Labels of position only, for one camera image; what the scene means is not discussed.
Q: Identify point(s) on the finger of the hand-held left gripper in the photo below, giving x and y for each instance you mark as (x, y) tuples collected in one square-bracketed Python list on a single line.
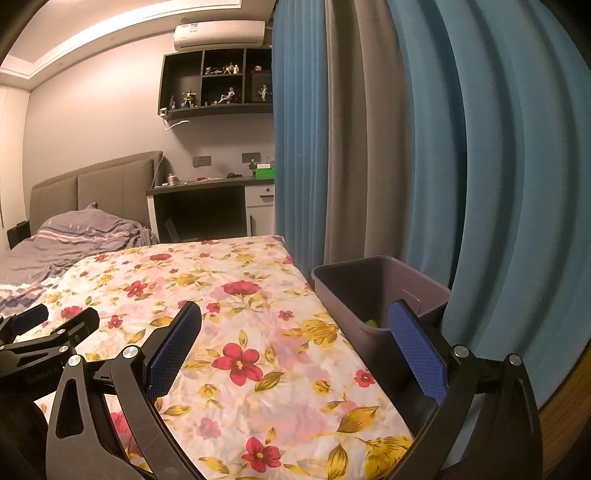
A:
[(27, 318), (78, 323)]

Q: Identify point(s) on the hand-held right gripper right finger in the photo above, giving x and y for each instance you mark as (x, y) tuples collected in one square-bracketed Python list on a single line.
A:
[(418, 350)]

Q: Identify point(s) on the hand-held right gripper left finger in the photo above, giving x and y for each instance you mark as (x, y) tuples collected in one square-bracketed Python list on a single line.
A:
[(173, 350)]

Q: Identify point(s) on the grey plastic bin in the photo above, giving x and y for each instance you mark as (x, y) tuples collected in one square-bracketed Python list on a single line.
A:
[(369, 353)]

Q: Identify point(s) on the green packet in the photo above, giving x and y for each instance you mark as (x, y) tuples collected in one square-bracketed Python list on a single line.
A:
[(371, 322)]

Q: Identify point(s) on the grey striped blanket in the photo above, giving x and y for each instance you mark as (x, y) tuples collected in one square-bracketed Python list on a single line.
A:
[(69, 240)]

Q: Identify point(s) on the black bedside box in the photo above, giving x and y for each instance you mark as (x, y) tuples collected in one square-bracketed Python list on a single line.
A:
[(18, 235)]

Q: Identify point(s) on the floral tablecloth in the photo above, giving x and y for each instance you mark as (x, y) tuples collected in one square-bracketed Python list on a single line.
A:
[(258, 295)]

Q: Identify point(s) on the grey upholstered headboard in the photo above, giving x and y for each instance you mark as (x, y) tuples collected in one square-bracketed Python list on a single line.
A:
[(111, 184)]

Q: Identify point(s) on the white wardrobe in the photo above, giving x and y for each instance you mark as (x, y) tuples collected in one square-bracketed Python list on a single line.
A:
[(11, 161)]

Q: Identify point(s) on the white drawer cabinet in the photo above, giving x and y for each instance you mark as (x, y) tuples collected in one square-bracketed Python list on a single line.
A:
[(261, 207)]

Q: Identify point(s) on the dark top desk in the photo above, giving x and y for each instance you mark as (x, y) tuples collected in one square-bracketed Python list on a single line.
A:
[(198, 184)]

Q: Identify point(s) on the blue and grey curtain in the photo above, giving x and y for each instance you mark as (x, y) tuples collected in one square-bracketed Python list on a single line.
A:
[(461, 161)]

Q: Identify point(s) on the green box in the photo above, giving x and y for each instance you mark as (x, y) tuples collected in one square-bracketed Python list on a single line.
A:
[(265, 173)]

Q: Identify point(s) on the row of figurines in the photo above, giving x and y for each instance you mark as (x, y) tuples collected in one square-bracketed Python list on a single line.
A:
[(228, 96)]

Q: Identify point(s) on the white air conditioner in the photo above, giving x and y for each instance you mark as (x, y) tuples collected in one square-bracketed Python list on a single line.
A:
[(219, 34)]

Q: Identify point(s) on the grey wall socket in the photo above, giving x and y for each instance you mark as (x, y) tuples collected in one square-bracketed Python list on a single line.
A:
[(202, 160), (251, 157)]

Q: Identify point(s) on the dark wall shelf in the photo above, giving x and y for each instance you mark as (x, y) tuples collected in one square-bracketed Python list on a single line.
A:
[(182, 78)]

